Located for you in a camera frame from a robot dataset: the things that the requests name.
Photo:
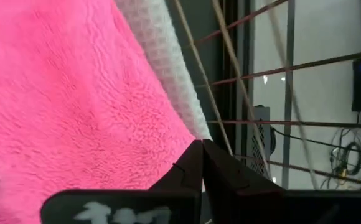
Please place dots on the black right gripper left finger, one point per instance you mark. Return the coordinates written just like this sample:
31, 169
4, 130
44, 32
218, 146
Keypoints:
137, 205

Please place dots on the black perforated computer case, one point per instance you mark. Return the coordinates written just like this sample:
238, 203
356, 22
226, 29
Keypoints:
259, 140

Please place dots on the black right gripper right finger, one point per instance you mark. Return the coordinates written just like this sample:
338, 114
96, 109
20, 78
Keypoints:
261, 205

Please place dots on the white waffle weave towel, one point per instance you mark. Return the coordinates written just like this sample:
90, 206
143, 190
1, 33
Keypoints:
168, 62

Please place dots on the pink microfiber towel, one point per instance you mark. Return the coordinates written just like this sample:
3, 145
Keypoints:
74, 93

